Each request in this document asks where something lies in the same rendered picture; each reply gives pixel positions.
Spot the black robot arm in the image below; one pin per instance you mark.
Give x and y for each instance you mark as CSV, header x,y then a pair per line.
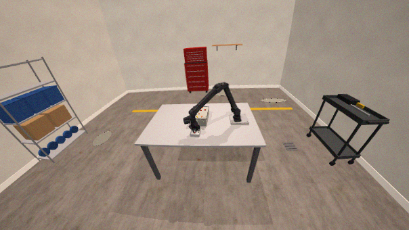
x,y
216,89

